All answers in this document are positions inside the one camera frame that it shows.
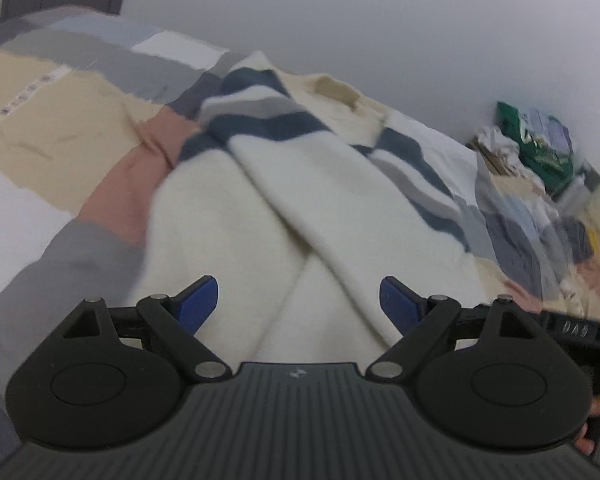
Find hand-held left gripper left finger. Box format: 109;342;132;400
61;275;232;382

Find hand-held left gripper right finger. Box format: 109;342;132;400
366;276;543;382

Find cream striped knit sweater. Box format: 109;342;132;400
145;51;486;363

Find dark small stand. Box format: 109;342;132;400
555;160;600;208

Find cardboard box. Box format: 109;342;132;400
465;139;511;176

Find white crumpled cloth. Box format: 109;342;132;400
472;125;523;176

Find light blue garment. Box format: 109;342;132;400
527;107;576;161

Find patchwork quilt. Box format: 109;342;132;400
0;5;600;411

